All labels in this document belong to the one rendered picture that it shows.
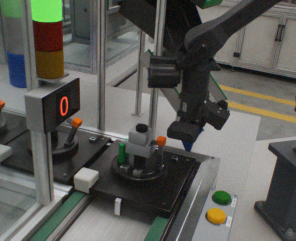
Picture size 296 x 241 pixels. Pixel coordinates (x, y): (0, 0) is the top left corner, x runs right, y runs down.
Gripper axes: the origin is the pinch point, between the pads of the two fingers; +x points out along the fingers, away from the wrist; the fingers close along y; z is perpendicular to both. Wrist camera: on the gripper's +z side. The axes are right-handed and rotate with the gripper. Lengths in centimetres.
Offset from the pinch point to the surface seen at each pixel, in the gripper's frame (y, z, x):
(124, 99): 64, -44, 23
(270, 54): 404, 11, 82
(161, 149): -0.7, -6.4, 4.4
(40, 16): -21.1, -22.7, -28.2
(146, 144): -1.4, -9.9, 3.3
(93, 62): 86, -70, 16
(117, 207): -13.2, -12.2, 14.1
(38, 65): -21.1, -23.9, -19.7
